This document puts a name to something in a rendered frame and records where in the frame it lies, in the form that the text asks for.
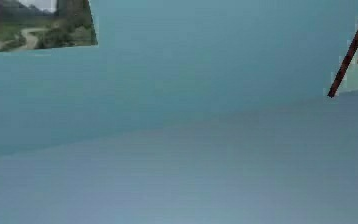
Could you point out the green landscape wall picture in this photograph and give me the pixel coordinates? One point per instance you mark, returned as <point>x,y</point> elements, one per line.
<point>43,26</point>

